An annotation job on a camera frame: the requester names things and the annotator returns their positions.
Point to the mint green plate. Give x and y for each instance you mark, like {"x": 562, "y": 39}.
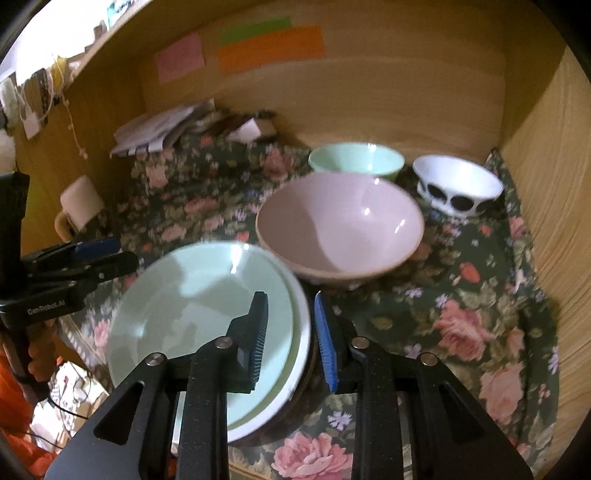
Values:
{"x": 184, "y": 314}

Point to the white plate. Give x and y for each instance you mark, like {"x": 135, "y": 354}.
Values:
{"x": 301, "y": 323}

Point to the green sticky note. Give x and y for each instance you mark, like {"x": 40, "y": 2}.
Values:
{"x": 254, "y": 30}

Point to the polka dot headband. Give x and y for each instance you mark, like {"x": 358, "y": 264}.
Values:
{"x": 41, "y": 82}

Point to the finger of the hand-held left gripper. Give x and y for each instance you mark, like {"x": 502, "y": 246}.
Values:
{"x": 94, "y": 248}
{"x": 111, "y": 267}

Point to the stack of white papers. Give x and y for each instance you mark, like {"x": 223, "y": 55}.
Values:
{"x": 157, "y": 127}

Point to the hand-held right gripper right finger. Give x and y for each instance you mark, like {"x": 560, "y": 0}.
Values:
{"x": 325, "y": 341}

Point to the floral tablecloth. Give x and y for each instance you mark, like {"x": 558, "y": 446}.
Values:
{"x": 461, "y": 332}

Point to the white fluffy earmuffs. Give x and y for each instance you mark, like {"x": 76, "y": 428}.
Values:
{"x": 11, "y": 94}

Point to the person's left hand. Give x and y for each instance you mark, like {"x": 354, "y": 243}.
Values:
{"x": 44, "y": 353}

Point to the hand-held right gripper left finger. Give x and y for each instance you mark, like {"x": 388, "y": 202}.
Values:
{"x": 258, "y": 341}

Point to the pink lidded mug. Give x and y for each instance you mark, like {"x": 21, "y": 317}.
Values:
{"x": 81, "y": 203}

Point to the white bowl with black dots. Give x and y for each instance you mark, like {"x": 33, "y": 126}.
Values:
{"x": 457, "y": 182}

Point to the pink bowl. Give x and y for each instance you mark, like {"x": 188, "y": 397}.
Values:
{"x": 339, "y": 230}

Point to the pink sticky note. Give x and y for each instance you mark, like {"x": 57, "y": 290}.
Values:
{"x": 180, "y": 57}

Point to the yellow hair band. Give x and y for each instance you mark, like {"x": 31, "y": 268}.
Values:
{"x": 57, "y": 69}

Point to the person's left forearm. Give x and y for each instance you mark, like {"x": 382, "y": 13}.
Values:
{"x": 16, "y": 443}

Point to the white hanging tag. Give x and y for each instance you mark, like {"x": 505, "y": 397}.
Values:
{"x": 31, "y": 123}

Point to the mint green bowl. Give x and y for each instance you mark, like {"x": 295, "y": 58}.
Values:
{"x": 355, "y": 159}

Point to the cartoon printed card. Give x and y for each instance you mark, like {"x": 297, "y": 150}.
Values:
{"x": 76, "y": 392}

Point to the orange sticky note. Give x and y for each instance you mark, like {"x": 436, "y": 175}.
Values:
{"x": 272, "y": 50}

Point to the dark brown paper scraps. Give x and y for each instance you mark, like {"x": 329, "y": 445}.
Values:
{"x": 231, "y": 121}

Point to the small pink paper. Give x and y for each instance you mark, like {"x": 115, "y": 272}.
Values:
{"x": 247, "y": 131}

